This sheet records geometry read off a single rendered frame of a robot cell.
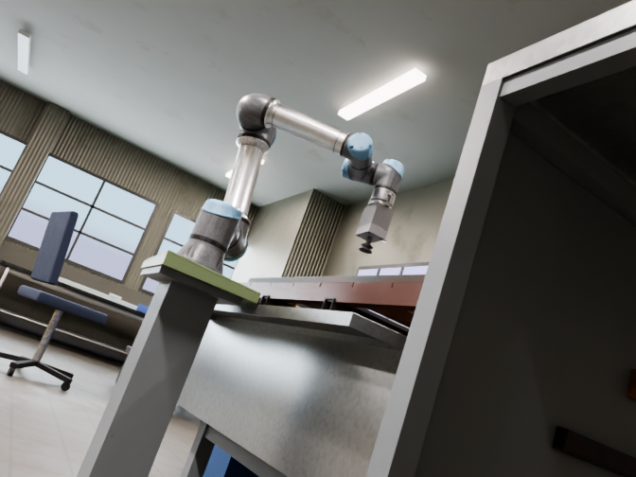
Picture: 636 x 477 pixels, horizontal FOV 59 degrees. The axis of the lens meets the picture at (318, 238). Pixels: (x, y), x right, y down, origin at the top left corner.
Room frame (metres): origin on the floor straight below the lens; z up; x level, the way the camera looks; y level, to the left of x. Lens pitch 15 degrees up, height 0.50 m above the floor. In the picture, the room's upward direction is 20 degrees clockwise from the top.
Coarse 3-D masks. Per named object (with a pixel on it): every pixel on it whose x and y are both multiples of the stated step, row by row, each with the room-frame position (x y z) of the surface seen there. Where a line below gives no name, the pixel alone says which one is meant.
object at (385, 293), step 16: (256, 288) 2.12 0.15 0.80; (272, 288) 2.00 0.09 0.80; (288, 288) 1.89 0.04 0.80; (304, 288) 1.79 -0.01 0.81; (320, 288) 1.70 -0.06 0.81; (336, 288) 1.62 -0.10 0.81; (352, 288) 1.54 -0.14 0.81; (368, 288) 1.47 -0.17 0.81; (384, 288) 1.41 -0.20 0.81; (400, 288) 1.35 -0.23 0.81; (416, 288) 1.29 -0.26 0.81; (320, 304) 1.73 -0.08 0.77; (352, 304) 1.54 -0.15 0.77; (368, 304) 1.46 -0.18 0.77; (384, 304) 1.39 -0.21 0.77; (400, 304) 1.33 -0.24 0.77; (416, 304) 1.28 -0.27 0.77
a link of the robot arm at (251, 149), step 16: (240, 128) 1.76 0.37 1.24; (272, 128) 1.76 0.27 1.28; (240, 144) 1.77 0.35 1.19; (256, 144) 1.75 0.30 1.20; (272, 144) 1.84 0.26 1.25; (240, 160) 1.75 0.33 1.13; (256, 160) 1.76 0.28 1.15; (240, 176) 1.74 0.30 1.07; (256, 176) 1.77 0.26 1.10; (240, 192) 1.73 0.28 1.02; (240, 208) 1.74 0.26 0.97; (240, 224) 1.72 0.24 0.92; (240, 240) 1.71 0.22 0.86; (224, 256) 1.75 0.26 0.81; (240, 256) 1.80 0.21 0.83
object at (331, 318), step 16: (240, 304) 1.66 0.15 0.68; (224, 320) 2.29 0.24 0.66; (240, 320) 2.15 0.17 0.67; (256, 320) 1.99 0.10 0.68; (272, 320) 1.81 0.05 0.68; (288, 320) 1.66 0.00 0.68; (304, 320) 1.30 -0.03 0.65; (320, 320) 1.24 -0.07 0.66; (336, 320) 1.18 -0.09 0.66; (352, 320) 1.13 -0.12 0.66; (368, 320) 1.15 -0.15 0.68; (320, 336) 1.61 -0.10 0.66; (336, 336) 1.54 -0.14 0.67; (352, 336) 1.47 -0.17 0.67; (368, 336) 1.39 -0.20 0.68; (384, 336) 1.17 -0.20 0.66; (400, 336) 1.19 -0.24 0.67
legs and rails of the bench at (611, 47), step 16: (624, 32) 0.55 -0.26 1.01; (592, 48) 0.59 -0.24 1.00; (608, 48) 0.57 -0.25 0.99; (624, 48) 0.55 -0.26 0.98; (544, 64) 0.65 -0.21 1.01; (560, 64) 0.63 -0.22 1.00; (576, 64) 0.60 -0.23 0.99; (592, 64) 0.59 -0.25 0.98; (608, 64) 0.58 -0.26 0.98; (624, 64) 0.57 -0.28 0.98; (512, 80) 0.70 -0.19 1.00; (528, 80) 0.67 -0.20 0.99; (544, 80) 0.65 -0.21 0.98; (560, 80) 0.64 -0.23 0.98; (576, 80) 0.63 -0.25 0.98; (512, 96) 0.70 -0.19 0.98; (528, 96) 0.69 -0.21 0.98; (544, 96) 0.68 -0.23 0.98
